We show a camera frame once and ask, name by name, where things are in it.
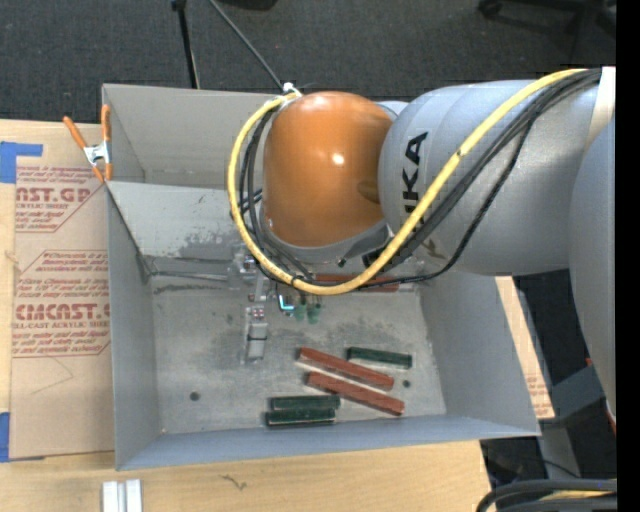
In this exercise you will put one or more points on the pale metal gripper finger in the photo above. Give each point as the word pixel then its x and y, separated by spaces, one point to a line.
pixel 256 340
pixel 244 265

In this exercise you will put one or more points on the grey metal bin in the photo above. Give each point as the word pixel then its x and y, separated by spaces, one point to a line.
pixel 200 360

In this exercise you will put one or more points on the dark green flat block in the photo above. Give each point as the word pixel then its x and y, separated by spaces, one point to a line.
pixel 380 358
pixel 305 402
pixel 300 417

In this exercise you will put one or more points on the red-brown flat block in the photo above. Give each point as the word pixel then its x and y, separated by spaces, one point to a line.
pixel 357 394
pixel 387 286
pixel 350 369

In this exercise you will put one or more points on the brown cardboard board red print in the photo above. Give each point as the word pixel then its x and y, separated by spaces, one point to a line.
pixel 60 300

